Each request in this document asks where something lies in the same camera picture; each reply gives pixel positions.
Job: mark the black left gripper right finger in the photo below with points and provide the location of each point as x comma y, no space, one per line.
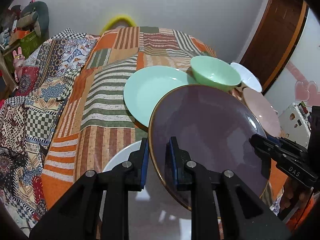
190,176

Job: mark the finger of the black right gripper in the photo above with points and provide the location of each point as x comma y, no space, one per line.
265,149

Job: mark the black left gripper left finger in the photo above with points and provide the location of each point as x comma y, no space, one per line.
129,175

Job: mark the dark purple plate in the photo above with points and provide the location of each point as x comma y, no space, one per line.
214,128

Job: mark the white bowl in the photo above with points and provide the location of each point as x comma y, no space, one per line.
247,77

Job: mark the mint green plate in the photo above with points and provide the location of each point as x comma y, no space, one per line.
145,88

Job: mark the mint green bowl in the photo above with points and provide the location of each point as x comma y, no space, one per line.
215,73

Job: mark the right hand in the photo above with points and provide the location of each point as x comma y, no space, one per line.
292,190

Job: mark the white plate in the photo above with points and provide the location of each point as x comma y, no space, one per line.
152,212

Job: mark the orange striped patchwork blanket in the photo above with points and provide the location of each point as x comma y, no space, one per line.
95,124

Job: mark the colourful patterned quilt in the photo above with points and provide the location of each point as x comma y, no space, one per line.
29,119

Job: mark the pink rabbit figurine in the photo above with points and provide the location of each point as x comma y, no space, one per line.
18,63

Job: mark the green cardboard box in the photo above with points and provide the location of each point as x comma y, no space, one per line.
28,44

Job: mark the grey green plush toy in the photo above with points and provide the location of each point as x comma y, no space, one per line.
35,16

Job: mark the brown wooden door frame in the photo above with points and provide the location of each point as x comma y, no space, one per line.
274,39

